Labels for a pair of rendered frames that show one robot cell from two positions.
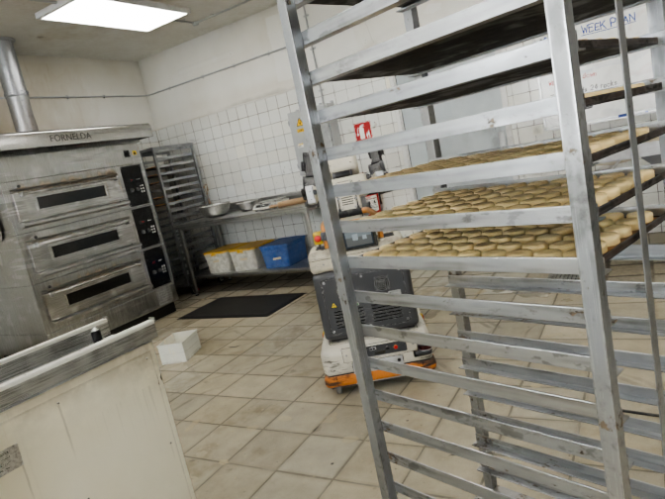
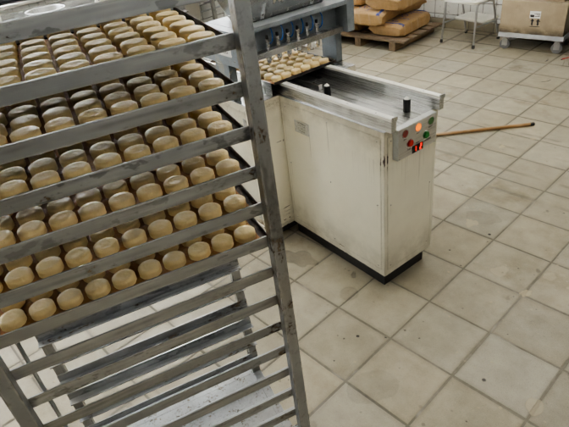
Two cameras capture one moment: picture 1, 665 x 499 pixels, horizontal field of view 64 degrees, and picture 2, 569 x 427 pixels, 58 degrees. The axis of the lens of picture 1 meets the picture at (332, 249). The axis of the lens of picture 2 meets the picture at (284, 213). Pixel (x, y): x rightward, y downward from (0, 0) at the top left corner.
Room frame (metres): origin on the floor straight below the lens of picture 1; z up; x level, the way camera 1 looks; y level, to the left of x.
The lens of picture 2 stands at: (1.93, -1.23, 1.74)
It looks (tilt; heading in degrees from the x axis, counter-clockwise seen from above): 33 degrees down; 109
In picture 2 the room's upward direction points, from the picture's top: 8 degrees counter-clockwise
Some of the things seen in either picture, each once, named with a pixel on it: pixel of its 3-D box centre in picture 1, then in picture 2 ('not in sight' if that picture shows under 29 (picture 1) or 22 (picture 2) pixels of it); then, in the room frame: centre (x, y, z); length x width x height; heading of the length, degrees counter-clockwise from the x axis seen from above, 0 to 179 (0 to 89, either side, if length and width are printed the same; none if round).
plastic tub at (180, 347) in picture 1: (179, 347); not in sight; (4.13, 1.36, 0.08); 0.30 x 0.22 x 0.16; 169
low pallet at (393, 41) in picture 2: not in sight; (378, 31); (1.25, 5.01, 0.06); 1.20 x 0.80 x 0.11; 151
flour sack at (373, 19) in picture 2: not in sight; (366, 13); (1.14, 4.83, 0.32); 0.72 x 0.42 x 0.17; 153
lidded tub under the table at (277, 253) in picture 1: (284, 251); not in sight; (5.99, 0.53, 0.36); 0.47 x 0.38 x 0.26; 150
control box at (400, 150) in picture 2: not in sight; (414, 135); (1.86, 0.78, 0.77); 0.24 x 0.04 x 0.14; 53
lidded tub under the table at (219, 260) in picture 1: (228, 257); not in sight; (6.43, 1.26, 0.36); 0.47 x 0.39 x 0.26; 147
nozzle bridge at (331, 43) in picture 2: not in sight; (281, 45); (1.16, 1.31, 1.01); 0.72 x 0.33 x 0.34; 53
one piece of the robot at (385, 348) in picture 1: (379, 349); not in sight; (2.79, -0.14, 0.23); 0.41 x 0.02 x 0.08; 86
